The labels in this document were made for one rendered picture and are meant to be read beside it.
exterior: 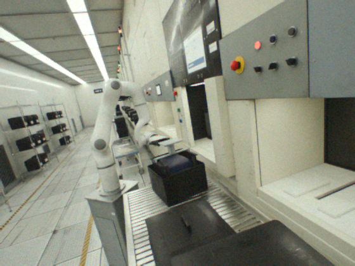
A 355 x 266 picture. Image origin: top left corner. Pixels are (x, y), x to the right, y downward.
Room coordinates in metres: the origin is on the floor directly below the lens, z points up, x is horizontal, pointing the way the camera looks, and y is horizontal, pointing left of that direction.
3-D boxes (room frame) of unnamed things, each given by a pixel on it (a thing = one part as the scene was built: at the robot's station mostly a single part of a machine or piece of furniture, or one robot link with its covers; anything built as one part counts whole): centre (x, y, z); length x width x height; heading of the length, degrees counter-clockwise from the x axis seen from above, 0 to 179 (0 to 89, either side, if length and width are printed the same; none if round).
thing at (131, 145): (3.70, 1.12, 0.24); 0.97 x 0.52 x 0.48; 19
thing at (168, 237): (0.64, 0.04, 0.83); 0.29 x 0.29 x 0.13; 17
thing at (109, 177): (1.29, 0.56, 0.85); 0.19 x 0.19 x 0.18
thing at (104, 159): (1.32, 0.57, 1.07); 0.19 x 0.12 x 0.24; 25
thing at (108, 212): (1.29, 0.56, 0.38); 0.28 x 0.28 x 0.76; 61
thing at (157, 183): (1.12, 0.07, 0.85); 0.28 x 0.28 x 0.17; 26
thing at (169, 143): (1.12, 0.07, 0.93); 0.24 x 0.20 x 0.32; 116
